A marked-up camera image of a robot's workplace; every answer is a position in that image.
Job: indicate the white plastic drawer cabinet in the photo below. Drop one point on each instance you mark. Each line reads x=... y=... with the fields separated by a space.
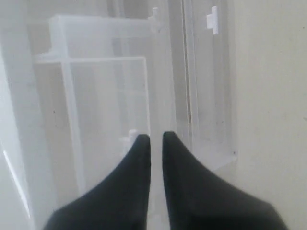
x=27 y=188

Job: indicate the middle wide clear drawer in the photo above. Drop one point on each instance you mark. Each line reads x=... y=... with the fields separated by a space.
x=173 y=80

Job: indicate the bottom wide clear drawer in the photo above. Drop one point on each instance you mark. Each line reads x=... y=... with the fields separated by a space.
x=206 y=23

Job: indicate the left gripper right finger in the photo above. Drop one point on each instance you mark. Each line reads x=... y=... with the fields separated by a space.
x=197 y=199

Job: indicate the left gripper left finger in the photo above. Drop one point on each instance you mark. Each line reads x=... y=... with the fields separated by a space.
x=119 y=202

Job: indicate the wide clear drawer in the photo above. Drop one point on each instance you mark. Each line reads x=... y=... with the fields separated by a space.
x=206 y=23
x=173 y=80

